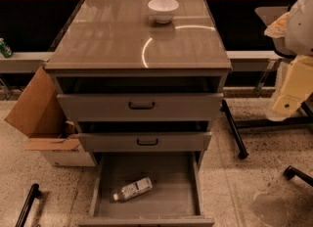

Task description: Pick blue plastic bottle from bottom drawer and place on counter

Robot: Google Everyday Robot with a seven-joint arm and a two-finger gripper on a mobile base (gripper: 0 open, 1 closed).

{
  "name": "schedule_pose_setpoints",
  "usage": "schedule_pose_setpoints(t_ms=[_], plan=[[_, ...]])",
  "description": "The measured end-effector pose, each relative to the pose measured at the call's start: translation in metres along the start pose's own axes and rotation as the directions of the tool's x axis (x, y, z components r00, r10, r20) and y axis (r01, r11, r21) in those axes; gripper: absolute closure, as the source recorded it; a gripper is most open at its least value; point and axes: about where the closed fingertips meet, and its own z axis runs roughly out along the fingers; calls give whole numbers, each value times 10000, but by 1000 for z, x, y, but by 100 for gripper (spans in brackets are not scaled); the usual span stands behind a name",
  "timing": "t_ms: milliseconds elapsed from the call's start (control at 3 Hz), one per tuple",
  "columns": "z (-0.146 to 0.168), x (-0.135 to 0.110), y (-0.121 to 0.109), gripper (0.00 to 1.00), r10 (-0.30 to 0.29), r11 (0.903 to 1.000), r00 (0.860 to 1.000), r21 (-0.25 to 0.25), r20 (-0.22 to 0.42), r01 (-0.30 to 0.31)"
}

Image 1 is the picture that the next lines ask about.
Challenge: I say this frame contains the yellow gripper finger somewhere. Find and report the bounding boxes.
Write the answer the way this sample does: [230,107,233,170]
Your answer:
[271,55,313,117]

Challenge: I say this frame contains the clear plastic bottle white cap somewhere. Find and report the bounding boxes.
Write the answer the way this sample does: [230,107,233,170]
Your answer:
[112,177,153,202]

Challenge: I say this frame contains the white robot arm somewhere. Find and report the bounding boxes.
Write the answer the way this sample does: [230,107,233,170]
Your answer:
[264,0,313,121]

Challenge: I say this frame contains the grey drawer cabinet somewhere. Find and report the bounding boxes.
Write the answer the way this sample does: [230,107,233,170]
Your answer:
[44,0,233,227]

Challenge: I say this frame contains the bottom grey drawer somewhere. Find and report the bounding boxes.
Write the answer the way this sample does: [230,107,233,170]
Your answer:
[78,152,214,227]

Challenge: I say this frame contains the grey drawer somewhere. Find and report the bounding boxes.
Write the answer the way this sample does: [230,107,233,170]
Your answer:
[78,121,211,152]
[56,75,225,122]
[78,152,214,227]

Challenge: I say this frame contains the middle grey drawer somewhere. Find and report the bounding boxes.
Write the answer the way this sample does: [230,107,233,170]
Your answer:
[78,121,211,152]

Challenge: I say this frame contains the top grey drawer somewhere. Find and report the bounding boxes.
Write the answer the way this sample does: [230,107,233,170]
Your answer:
[56,75,225,122]

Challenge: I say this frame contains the green bottle on ledge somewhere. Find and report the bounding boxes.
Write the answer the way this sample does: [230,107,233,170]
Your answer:
[0,38,13,58]

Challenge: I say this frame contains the black table stand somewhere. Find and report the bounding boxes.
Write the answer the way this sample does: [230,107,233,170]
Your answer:
[221,100,313,159]

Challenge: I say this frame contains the black chair leg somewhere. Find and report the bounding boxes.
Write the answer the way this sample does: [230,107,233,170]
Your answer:
[283,165,313,187]

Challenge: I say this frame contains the white ceramic bowl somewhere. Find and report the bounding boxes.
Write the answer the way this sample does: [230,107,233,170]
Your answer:
[148,0,179,23]

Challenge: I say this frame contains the open cardboard box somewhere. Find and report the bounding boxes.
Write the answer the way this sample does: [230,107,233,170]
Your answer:
[5,68,96,166]

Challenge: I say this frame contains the black bar on floor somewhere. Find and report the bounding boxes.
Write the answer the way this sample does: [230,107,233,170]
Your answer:
[15,183,41,227]

